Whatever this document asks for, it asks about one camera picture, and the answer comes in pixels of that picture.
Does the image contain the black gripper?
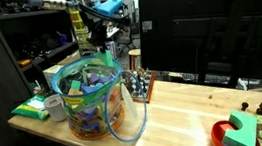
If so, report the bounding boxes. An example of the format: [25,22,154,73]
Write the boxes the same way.
[83,12,112,55]

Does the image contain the green triangular foam block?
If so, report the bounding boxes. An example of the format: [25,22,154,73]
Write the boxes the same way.
[92,49,115,70]

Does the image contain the purple foam block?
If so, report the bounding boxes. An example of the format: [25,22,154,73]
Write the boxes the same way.
[87,72,102,86]

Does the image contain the blue foam block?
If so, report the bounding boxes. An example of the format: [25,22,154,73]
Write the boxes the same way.
[80,81,106,95]

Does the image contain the green square foam block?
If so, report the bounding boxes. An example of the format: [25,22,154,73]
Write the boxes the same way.
[69,79,83,93]

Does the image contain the orange foam block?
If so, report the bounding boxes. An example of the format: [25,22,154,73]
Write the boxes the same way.
[67,87,84,98]

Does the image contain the clear toy bag blue rim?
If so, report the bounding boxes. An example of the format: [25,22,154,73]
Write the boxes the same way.
[48,51,132,145]

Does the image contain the clear round bag lid flap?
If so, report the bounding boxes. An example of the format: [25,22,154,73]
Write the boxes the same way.
[99,68,152,146]

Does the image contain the orange block in red bowl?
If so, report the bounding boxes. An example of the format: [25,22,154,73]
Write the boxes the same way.
[217,121,235,138]

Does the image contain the green U-shaped foam block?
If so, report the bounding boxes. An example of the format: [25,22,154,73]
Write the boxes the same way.
[218,107,261,146]

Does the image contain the purple lit box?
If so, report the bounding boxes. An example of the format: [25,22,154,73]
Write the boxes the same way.
[104,40,118,61]

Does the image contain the yellow storage bins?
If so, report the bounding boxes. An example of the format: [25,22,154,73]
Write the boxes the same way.
[68,4,98,55]

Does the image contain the black office chair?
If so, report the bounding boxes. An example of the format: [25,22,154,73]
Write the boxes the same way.
[114,21,139,56]

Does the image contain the round wooden stool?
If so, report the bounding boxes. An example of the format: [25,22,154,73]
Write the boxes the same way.
[126,48,144,72]

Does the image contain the white cardboard box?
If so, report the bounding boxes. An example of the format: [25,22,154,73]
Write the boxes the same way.
[40,50,86,92]

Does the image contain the wooden framed chess board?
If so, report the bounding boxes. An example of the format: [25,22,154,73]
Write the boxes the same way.
[121,64,161,107]

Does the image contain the white paper cup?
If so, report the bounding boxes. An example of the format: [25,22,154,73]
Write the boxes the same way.
[42,92,68,124]

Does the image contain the dark metal shelf unit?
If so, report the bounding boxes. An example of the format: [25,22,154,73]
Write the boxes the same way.
[0,0,86,100]

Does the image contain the green wipes package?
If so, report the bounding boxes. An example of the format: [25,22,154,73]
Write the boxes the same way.
[9,92,51,125]

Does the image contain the large black cabinet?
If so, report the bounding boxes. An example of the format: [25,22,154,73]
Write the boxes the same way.
[133,0,262,99]

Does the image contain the black computer keyboard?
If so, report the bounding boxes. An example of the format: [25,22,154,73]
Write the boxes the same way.
[203,70,233,88]

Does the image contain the red plastic bowl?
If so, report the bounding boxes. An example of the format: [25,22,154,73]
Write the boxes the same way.
[209,116,262,146]

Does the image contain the thin black camera cable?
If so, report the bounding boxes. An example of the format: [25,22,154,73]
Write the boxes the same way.
[58,0,132,32]

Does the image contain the blue wrist camera housing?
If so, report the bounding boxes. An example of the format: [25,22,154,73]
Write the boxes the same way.
[91,0,126,18]

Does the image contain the silver cable connector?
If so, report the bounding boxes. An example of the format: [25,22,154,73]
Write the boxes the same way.
[23,0,80,15]

